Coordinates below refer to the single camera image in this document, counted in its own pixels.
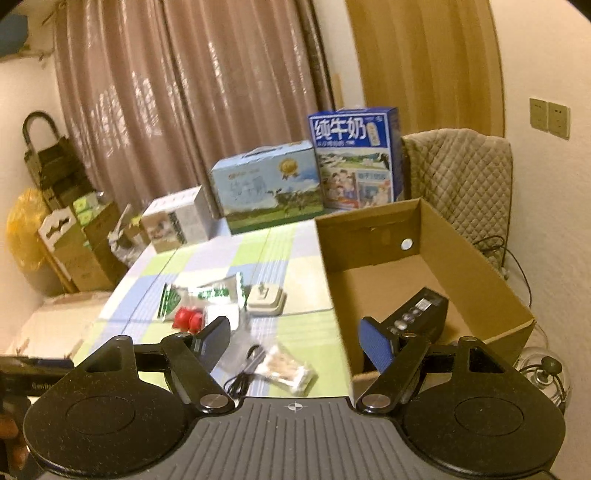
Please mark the person left hand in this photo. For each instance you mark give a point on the person left hand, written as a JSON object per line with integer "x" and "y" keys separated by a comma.
{"x": 13, "y": 440}

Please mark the blue milk carton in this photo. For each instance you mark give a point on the blue milk carton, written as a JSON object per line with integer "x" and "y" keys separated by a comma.
{"x": 359, "y": 156}

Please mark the glass kettle on floor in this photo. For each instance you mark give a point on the glass kettle on floor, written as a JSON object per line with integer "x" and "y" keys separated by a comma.
{"x": 546, "y": 371}

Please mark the silver green tea pouch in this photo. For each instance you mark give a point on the silver green tea pouch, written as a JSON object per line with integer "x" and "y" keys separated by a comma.
{"x": 203, "y": 297}

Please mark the black Flyco shaver box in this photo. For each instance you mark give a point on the black Flyco shaver box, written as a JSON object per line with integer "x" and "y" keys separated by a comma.
{"x": 424, "y": 315}

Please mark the bag of cotton swabs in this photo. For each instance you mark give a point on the bag of cotton swabs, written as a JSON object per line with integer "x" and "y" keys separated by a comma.
{"x": 281, "y": 368}

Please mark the quilted beige chair cover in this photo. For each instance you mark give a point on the quilted beige chair cover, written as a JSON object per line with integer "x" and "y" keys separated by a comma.
{"x": 468, "y": 178}

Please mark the beige wall switch plates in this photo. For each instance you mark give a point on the beige wall switch plates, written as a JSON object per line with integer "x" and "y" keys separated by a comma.
{"x": 550, "y": 117}

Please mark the red pig figurine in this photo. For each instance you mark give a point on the red pig figurine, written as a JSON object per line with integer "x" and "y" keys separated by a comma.
{"x": 188, "y": 320}

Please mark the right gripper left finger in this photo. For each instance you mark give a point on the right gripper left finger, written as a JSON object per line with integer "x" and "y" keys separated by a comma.
{"x": 190, "y": 360}

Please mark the green pure milk carton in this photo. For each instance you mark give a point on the green pure milk carton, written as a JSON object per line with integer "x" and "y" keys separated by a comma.
{"x": 268, "y": 186}

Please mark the black folding cart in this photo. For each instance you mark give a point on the black folding cart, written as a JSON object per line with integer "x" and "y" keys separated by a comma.
{"x": 56, "y": 171}

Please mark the white plug adapter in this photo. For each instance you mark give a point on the white plug adapter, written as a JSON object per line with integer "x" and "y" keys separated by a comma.
{"x": 265, "y": 299}

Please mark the open brown cardboard box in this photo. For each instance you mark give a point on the open brown cardboard box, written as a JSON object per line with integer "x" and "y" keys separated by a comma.
{"x": 376, "y": 259}

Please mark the yellow plastic bag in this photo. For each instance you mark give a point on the yellow plastic bag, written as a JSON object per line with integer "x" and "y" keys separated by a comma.
{"x": 23, "y": 222}

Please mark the wooden door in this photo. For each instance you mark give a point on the wooden door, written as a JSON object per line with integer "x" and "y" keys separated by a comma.
{"x": 437, "y": 62}

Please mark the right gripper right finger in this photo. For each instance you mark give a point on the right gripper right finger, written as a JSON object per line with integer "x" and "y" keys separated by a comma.
{"x": 398, "y": 358}

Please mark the white beige product box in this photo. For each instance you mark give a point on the white beige product box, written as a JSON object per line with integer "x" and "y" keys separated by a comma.
{"x": 178, "y": 219}

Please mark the plaid bed sheet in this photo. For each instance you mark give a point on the plaid bed sheet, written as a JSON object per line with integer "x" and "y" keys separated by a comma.
{"x": 224, "y": 268}

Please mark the cardboard box with tissue packs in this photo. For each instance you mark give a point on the cardboard box with tissue packs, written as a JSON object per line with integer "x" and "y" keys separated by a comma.
{"x": 77, "y": 238}

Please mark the brown curtain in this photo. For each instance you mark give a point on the brown curtain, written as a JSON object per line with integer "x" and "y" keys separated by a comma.
{"x": 154, "y": 93}

